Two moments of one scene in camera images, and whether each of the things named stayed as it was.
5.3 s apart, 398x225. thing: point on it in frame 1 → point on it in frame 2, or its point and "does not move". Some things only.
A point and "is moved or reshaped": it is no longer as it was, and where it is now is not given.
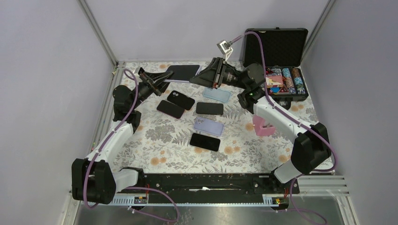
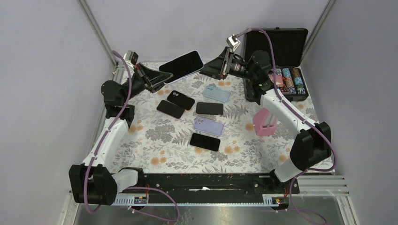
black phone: [210, 108] does not move
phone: [182, 73] is moved or reshaped
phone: [171, 108] does not move
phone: [205, 142] does not move
